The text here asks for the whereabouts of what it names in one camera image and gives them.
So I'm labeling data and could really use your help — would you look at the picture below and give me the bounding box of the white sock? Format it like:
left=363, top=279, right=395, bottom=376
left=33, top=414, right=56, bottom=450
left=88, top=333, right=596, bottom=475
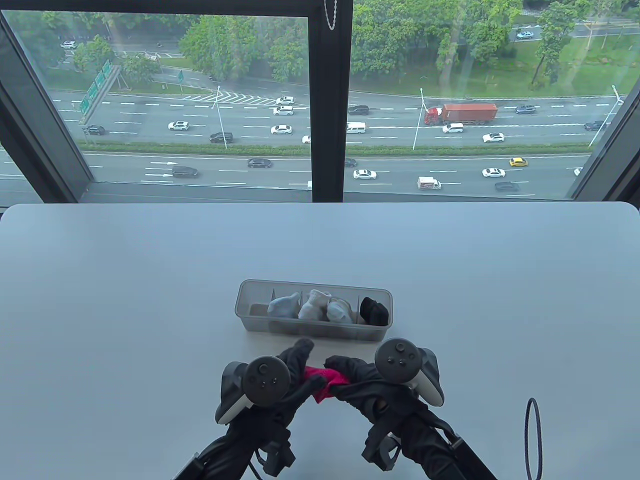
left=298, top=288, right=333, bottom=321

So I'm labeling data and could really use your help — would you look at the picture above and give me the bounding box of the person's right forearm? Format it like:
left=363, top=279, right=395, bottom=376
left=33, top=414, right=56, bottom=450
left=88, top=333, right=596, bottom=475
left=369, top=410, right=496, bottom=480

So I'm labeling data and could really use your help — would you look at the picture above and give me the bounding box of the black window frame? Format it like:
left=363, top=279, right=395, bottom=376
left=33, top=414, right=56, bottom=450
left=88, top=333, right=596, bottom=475
left=0, top=0, right=640, bottom=203

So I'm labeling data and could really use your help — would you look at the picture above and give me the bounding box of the light blue sock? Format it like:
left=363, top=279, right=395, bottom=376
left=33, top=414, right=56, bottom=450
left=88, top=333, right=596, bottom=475
left=267, top=292, right=303, bottom=319

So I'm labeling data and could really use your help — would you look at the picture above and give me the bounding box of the dark braided cable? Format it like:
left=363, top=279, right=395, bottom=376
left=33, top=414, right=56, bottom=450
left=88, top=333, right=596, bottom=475
left=523, top=397, right=544, bottom=480

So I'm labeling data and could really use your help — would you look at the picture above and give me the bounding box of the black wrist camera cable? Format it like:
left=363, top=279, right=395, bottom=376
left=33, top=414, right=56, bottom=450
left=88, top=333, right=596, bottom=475
left=248, top=447, right=267, bottom=480

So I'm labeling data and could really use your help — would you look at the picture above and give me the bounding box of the green road sign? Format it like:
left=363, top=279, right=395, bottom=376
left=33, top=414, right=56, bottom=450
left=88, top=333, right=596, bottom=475
left=79, top=59, right=123, bottom=126

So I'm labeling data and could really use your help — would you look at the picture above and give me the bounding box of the person's left hand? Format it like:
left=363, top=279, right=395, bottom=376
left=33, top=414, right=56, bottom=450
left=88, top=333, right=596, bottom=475
left=227, top=338, right=329, bottom=442

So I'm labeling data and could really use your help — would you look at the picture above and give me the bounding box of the grey sock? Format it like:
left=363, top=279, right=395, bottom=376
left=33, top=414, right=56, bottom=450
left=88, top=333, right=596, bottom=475
left=327, top=297, right=354, bottom=324

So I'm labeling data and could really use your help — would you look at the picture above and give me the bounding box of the black sock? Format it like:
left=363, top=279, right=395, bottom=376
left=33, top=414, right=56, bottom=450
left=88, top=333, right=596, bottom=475
left=360, top=296, right=391, bottom=326

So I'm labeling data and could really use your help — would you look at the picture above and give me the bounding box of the grey divided storage box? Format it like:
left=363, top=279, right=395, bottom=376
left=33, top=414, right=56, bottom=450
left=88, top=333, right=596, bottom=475
left=235, top=278, right=394, bottom=344

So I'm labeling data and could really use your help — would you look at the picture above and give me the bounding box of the white street lamp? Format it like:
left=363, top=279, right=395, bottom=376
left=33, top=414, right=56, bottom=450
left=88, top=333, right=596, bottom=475
left=211, top=86, right=229, bottom=150
left=588, top=85, right=626, bottom=148
left=412, top=88, right=429, bottom=151

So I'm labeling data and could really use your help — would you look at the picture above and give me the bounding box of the person's right hand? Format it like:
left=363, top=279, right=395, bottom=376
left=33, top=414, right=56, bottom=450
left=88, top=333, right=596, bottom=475
left=323, top=354, right=452, bottom=442

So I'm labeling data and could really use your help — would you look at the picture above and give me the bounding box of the grey hand controller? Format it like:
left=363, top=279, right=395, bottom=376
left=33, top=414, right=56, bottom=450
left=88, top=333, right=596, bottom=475
left=373, top=338, right=445, bottom=407
left=214, top=355, right=293, bottom=426

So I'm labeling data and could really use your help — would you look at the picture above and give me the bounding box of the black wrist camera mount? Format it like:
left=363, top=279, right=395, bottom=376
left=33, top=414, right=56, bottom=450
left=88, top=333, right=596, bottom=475
left=256, top=439, right=297, bottom=476
left=360, top=432, right=402, bottom=472

